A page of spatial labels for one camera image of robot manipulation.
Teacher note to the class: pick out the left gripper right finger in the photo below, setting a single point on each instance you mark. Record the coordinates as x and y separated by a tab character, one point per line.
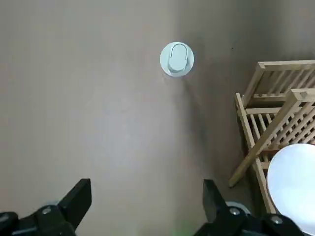
231	223

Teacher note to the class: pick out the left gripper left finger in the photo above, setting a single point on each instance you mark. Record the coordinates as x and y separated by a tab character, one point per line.
49	221

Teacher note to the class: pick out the pale plate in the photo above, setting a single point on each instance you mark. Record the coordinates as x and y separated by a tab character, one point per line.
295	186

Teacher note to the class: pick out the wooden dish rack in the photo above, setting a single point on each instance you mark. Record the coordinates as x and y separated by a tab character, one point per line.
261	146

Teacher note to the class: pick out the clear bottle white cap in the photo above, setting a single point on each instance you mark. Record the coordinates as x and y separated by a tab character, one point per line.
177	59

